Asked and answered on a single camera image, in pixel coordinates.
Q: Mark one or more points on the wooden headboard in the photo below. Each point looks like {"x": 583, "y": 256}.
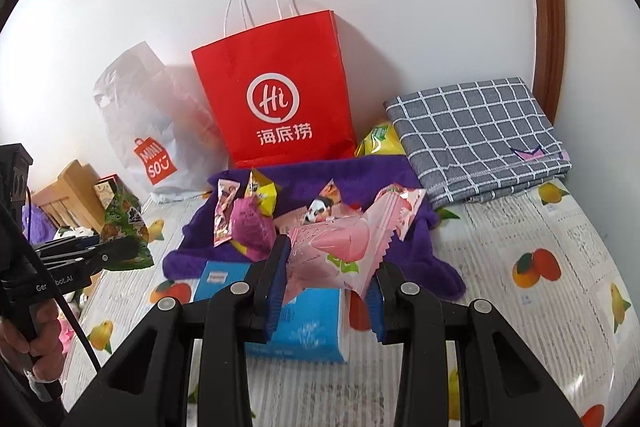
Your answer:
{"x": 70, "y": 197}

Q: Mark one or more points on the yellow green snack bag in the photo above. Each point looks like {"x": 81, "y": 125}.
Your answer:
{"x": 380, "y": 139}

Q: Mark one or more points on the pink fruit picture snack packet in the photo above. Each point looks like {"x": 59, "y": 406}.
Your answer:
{"x": 330, "y": 252}

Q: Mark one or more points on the panda print snack packet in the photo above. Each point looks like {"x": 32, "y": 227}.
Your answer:
{"x": 320, "y": 207}

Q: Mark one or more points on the grey checked folded cloth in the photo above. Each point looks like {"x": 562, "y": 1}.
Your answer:
{"x": 475, "y": 132}

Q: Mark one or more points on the white plastic shopping bag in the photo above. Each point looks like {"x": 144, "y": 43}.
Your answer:
{"x": 150, "y": 107}

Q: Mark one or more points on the purple towel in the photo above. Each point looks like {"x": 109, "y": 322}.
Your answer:
{"x": 415, "y": 257}

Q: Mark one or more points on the blue tissue pack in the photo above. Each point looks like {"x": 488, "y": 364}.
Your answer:
{"x": 310, "y": 322}

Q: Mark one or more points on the red paper bag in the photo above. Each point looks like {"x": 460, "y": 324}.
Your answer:
{"x": 280, "y": 72}

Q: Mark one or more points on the long pink snack packet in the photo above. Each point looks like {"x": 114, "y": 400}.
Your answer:
{"x": 226, "y": 212}

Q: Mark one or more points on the patterned book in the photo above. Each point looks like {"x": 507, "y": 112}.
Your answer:
{"x": 105, "y": 192}

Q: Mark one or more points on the pale pink zigzag snack packet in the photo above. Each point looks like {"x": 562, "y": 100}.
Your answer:
{"x": 400, "y": 209}

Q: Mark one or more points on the large magenta snack packet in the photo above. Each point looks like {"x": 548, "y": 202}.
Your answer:
{"x": 252, "y": 227}

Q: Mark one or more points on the yellow snack packet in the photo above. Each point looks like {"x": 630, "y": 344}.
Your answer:
{"x": 265, "y": 197}

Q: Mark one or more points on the fruit print table cover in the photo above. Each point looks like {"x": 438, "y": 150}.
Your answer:
{"x": 500, "y": 307}

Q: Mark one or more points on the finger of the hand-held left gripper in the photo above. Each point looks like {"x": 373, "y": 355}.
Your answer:
{"x": 100, "y": 257}
{"x": 65, "y": 245}

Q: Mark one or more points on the person's left hand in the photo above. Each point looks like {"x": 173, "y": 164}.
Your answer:
{"x": 50, "y": 347}

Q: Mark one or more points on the green snack packet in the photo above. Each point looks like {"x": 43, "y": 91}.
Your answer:
{"x": 120, "y": 217}

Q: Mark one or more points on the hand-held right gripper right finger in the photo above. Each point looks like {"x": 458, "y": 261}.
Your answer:
{"x": 375, "y": 309}

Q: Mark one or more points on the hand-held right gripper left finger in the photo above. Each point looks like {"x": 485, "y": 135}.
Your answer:
{"x": 277, "y": 297}

